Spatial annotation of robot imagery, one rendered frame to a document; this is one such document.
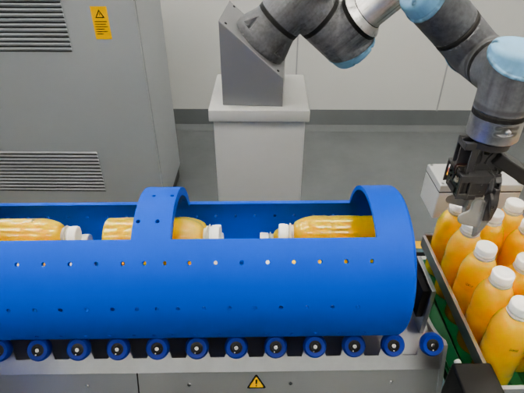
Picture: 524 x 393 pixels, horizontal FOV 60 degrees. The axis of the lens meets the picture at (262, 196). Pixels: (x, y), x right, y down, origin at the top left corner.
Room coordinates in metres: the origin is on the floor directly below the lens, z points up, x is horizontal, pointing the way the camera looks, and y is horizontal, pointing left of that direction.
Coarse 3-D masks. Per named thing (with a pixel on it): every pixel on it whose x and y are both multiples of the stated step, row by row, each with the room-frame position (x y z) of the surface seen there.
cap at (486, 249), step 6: (480, 240) 0.69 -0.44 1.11; (486, 240) 0.69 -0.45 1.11; (480, 246) 0.67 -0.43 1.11; (486, 246) 0.67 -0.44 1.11; (492, 246) 0.67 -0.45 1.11; (480, 252) 0.66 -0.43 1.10; (486, 252) 0.65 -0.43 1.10; (492, 252) 0.65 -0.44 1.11; (486, 258) 0.65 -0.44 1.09; (492, 258) 0.65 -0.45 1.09
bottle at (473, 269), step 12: (468, 264) 0.66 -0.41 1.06; (480, 264) 0.65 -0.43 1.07; (492, 264) 0.65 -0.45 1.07; (456, 276) 0.68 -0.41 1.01; (468, 276) 0.65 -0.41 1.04; (480, 276) 0.64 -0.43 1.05; (456, 288) 0.67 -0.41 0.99; (468, 288) 0.64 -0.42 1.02; (468, 300) 0.64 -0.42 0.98; (456, 324) 0.64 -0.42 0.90
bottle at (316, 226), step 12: (312, 216) 0.71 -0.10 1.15; (324, 216) 0.71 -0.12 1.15; (336, 216) 0.71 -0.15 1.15; (348, 216) 0.71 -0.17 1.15; (360, 216) 0.71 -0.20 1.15; (300, 228) 0.68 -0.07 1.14; (312, 228) 0.68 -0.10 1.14; (324, 228) 0.68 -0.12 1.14; (336, 228) 0.68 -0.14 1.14; (348, 228) 0.68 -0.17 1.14; (360, 228) 0.68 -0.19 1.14; (372, 228) 0.68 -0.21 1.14
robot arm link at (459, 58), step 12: (480, 24) 0.83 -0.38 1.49; (480, 36) 0.82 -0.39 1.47; (492, 36) 0.83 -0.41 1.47; (456, 48) 0.82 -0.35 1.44; (468, 48) 0.82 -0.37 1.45; (480, 48) 0.80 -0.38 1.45; (456, 60) 0.83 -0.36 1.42; (468, 60) 0.81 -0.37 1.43; (456, 72) 0.89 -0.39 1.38; (468, 72) 0.80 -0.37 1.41
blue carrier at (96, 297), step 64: (384, 192) 0.67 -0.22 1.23; (0, 256) 0.54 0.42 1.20; (64, 256) 0.54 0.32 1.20; (128, 256) 0.55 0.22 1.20; (192, 256) 0.55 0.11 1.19; (256, 256) 0.55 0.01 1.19; (320, 256) 0.55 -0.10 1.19; (384, 256) 0.55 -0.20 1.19; (0, 320) 0.50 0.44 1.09; (64, 320) 0.50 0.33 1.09; (128, 320) 0.50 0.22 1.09; (192, 320) 0.50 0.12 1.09; (256, 320) 0.50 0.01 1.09; (320, 320) 0.51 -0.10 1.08; (384, 320) 0.51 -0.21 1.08
